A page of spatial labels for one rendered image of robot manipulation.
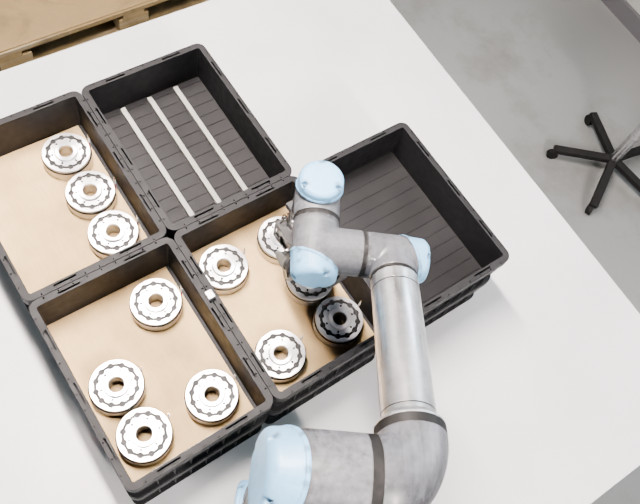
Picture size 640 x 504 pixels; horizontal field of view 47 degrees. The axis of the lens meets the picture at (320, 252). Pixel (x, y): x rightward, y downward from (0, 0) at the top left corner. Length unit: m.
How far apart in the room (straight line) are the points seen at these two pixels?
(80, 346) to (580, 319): 1.16
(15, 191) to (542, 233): 1.26
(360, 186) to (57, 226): 0.67
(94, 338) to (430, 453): 0.80
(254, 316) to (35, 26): 1.68
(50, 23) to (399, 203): 1.63
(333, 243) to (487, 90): 2.07
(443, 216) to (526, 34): 1.80
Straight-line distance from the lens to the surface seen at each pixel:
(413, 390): 0.98
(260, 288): 1.55
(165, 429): 1.42
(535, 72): 3.28
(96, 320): 1.53
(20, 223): 1.64
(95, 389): 1.45
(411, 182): 1.74
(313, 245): 1.12
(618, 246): 2.97
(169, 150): 1.70
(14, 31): 2.89
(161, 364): 1.49
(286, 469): 0.87
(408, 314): 1.06
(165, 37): 2.07
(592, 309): 1.93
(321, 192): 1.14
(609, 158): 3.05
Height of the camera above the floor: 2.25
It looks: 63 degrees down
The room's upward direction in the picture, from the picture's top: 21 degrees clockwise
